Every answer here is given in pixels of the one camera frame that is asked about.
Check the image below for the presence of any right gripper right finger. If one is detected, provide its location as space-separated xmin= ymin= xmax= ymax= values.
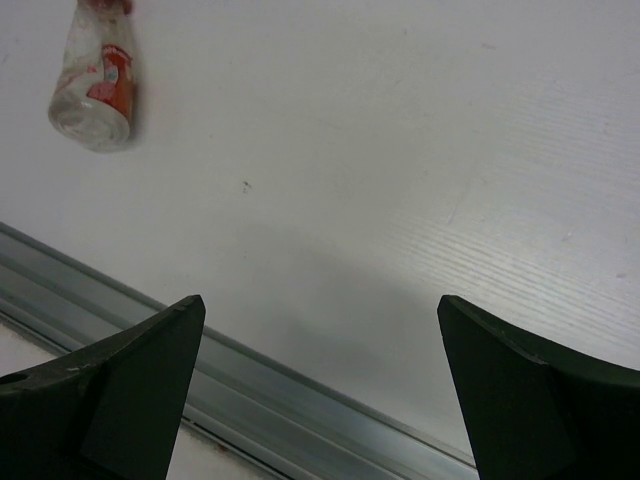
xmin=437 ymin=295 xmax=639 ymax=479

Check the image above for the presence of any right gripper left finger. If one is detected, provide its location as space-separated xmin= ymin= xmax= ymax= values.
xmin=1 ymin=295 xmax=205 ymax=479

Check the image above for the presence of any red cap crushed bottle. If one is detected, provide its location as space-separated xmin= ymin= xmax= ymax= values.
xmin=48 ymin=1 xmax=137 ymax=153

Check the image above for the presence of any aluminium front rail frame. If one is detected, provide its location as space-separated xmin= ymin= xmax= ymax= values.
xmin=1 ymin=226 xmax=477 ymax=479

